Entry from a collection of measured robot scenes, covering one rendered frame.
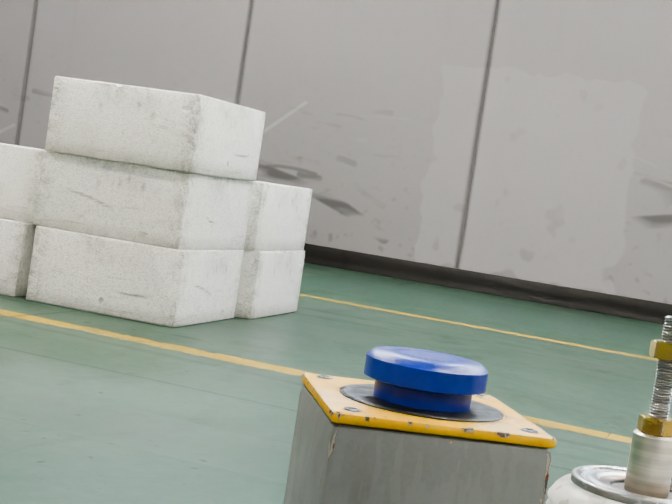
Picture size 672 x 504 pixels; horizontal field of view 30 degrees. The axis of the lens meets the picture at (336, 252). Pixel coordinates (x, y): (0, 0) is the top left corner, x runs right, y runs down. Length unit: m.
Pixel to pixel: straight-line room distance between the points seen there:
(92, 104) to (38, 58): 3.66
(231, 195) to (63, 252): 0.44
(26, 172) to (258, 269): 0.64
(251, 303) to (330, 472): 2.92
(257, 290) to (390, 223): 2.55
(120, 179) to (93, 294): 0.28
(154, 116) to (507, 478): 2.59
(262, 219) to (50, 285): 0.60
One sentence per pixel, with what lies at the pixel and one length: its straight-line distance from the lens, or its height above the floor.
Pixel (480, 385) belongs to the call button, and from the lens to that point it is 0.40.
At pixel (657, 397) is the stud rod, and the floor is 0.30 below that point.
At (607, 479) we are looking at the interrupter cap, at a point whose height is 0.25.
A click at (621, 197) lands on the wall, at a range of 5.59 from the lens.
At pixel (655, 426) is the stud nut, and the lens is 0.65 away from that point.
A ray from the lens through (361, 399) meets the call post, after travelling 0.40.
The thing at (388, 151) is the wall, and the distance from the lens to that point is 5.82.
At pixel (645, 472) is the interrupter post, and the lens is 0.65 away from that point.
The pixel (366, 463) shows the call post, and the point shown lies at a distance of 0.38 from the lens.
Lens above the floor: 0.38
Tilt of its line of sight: 3 degrees down
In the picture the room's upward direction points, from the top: 8 degrees clockwise
